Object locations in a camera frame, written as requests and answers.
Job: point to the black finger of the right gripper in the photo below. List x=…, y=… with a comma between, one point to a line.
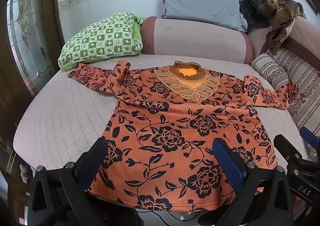
x=290, y=150
x=309, y=137

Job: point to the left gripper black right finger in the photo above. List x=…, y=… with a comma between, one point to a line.
x=264, y=196

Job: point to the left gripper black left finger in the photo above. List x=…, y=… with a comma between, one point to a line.
x=57, y=196

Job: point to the orange black floral blouse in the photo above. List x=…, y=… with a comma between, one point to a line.
x=160, y=135

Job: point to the beige striped floral cushion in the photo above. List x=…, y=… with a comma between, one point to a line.
x=282, y=67

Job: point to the pink headboard cushion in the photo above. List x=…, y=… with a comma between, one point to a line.
x=304, y=41

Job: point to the black fuzzy garment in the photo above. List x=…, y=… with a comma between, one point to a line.
x=257, y=13

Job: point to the pink cylindrical bolster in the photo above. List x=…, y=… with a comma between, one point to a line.
x=177, y=37

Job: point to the green white checkered pillow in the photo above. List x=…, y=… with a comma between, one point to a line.
x=115, y=36

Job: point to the wooden stained glass door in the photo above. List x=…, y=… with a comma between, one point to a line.
x=31, y=41

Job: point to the grey pillow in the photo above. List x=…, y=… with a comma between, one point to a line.
x=224, y=13

